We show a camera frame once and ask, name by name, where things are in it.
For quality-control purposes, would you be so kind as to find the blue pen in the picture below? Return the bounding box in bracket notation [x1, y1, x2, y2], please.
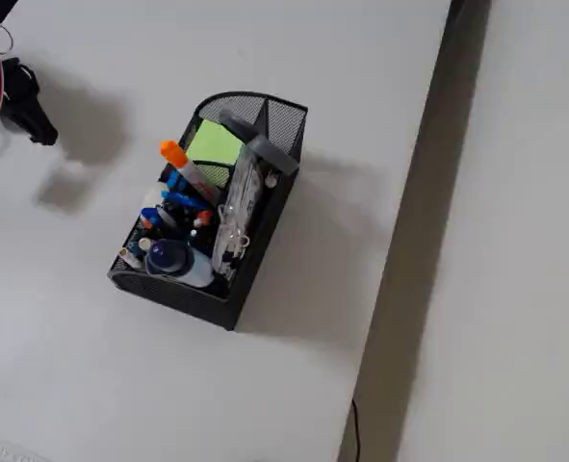
[161, 190, 208, 213]

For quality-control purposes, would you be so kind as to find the grey stapler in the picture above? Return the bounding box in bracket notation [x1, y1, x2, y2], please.
[219, 109, 300, 175]

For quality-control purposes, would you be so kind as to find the orange-capped glue stick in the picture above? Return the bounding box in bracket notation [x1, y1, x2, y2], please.
[159, 139, 220, 201]

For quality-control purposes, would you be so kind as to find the green sticky note pad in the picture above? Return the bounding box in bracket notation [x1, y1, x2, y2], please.
[186, 118, 244, 165]

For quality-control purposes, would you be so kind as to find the clear plastic pack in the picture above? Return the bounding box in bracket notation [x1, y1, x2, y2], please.
[211, 143, 266, 283]

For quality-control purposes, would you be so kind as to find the black mesh desk organizer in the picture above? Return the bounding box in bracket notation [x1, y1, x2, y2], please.
[107, 90, 309, 332]

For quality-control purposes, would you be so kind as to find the blue capped glue bottle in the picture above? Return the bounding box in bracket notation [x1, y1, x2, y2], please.
[143, 239, 216, 289]

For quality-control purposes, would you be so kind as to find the thin black floor cable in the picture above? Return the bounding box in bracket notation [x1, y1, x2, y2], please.
[349, 398, 362, 462]

